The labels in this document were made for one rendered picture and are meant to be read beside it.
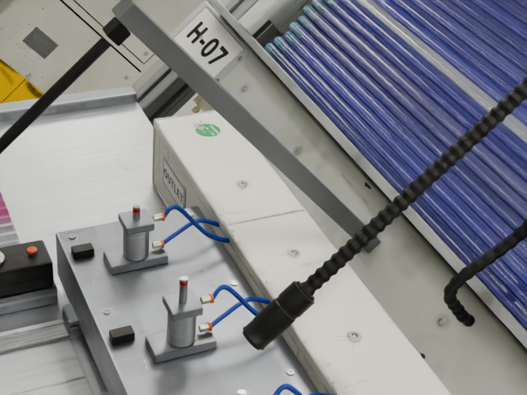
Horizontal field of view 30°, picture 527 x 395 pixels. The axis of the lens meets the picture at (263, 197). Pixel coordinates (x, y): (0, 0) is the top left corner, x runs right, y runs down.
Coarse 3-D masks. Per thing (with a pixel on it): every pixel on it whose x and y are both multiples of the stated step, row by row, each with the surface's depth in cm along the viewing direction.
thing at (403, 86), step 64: (320, 0) 103; (384, 0) 97; (448, 0) 92; (512, 0) 87; (320, 64) 98; (384, 64) 92; (448, 64) 88; (512, 64) 84; (384, 128) 88; (448, 128) 84; (512, 128) 80; (448, 192) 81; (512, 192) 77; (512, 256) 74
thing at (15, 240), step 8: (0, 192) 99; (0, 200) 98; (0, 208) 96; (0, 216) 95; (8, 216) 95; (0, 224) 94; (8, 224) 95; (0, 232) 93; (8, 232) 93; (0, 240) 92; (8, 240) 92; (16, 240) 93
